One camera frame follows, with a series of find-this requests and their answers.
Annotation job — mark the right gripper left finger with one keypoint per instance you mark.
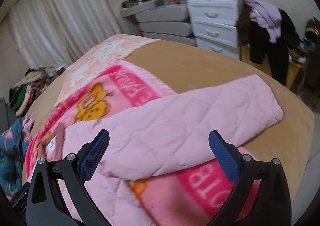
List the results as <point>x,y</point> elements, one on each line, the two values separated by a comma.
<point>45,203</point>

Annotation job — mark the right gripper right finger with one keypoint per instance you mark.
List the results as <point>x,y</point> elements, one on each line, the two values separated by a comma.
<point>272,203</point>

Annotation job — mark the pink quilted jacket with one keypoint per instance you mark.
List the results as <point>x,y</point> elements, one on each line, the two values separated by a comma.
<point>159,168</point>

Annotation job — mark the pile of mixed clothes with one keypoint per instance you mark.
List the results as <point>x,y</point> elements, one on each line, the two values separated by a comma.
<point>29,88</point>

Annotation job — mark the blue flamingo print comforter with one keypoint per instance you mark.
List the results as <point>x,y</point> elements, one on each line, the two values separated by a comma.
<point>14,145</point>

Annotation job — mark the pink cartoon fleece blanket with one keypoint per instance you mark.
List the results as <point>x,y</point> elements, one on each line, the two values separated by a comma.
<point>124,86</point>

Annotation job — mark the black hanging garment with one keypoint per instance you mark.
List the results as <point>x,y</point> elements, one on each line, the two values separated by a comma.
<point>278,52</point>

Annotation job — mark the peach white floral blanket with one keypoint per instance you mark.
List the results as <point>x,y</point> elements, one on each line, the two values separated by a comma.
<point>97,59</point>

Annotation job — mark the white striped curtain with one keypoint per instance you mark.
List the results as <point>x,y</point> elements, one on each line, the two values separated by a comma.
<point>51,33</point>

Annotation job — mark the lilac garment on rack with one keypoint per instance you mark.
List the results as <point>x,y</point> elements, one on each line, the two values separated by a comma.
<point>266,16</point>

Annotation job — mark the grey drawer unit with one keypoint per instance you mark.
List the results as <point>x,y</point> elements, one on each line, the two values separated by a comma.
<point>167,22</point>

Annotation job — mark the white drawer chest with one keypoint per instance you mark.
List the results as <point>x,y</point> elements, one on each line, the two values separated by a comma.
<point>214,25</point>

